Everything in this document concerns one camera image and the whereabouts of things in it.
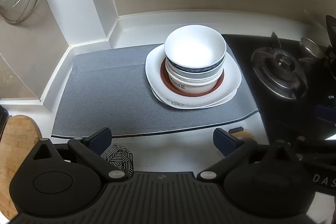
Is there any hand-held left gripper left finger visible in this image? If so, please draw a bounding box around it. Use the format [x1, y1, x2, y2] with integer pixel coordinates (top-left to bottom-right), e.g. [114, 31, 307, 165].
[31, 127, 129, 182]

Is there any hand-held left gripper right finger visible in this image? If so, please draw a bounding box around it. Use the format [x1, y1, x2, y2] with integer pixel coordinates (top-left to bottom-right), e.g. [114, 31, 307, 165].
[197, 128, 293, 182]

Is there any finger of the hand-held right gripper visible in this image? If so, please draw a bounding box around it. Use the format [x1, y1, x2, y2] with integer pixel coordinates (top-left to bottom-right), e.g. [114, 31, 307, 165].
[296, 136, 336, 161]

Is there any white round straight-sided bowl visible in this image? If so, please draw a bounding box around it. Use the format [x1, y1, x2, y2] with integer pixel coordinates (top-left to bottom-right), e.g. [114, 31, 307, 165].
[166, 70, 225, 94]

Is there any white square floral plate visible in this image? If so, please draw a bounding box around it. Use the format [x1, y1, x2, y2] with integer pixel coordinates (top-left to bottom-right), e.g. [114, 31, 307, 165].
[145, 45, 242, 106]
[150, 82, 238, 110]

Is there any blue spiral glazed bowl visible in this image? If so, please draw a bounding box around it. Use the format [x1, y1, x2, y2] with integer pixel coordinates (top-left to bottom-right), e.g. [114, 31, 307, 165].
[168, 72, 224, 83]

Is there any brown round plate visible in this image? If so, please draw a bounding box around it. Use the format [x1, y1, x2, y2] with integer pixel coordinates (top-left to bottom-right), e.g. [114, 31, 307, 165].
[160, 57, 225, 95]

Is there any white bowl with blue band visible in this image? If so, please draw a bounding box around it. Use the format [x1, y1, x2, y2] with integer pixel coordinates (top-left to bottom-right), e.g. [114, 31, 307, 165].
[164, 25, 227, 75]

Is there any small brown round item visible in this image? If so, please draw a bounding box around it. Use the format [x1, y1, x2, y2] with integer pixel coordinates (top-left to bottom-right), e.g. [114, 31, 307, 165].
[228, 127, 255, 140]

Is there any mat with black geometric print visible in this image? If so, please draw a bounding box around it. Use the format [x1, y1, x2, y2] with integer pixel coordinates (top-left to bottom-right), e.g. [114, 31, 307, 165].
[101, 119, 271, 178]

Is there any grey drying mat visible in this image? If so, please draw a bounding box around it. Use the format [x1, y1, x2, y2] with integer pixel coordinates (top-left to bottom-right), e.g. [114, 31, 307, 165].
[51, 42, 259, 138]

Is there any wooden cutting board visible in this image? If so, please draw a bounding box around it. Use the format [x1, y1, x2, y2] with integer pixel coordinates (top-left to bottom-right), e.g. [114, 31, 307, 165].
[0, 114, 45, 220]

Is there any small metal pot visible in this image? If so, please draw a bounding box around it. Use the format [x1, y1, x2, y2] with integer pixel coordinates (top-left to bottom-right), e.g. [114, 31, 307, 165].
[300, 37, 325, 58]

